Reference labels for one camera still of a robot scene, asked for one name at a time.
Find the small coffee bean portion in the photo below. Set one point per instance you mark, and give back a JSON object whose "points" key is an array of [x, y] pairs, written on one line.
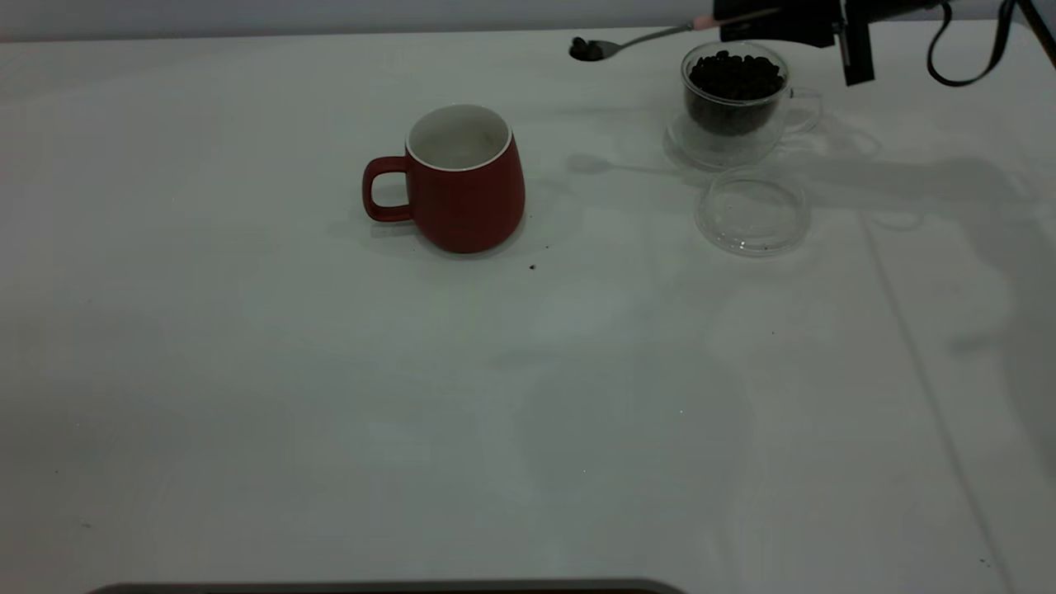
{"points": [[584, 48]]}

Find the coffee beans heap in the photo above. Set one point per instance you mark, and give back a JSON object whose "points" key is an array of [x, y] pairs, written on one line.
{"points": [[734, 82]]}

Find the clear double-wall glass cup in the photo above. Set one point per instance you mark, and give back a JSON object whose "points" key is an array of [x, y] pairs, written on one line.
{"points": [[726, 153]]}

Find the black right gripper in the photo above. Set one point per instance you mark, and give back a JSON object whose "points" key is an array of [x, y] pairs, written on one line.
{"points": [[858, 33]]}

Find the clear round glass lid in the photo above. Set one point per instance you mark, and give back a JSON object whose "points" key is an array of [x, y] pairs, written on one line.
{"points": [[751, 216]]}

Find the red ceramic mug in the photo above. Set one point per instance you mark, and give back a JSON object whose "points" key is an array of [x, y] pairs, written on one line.
{"points": [[470, 206]]}

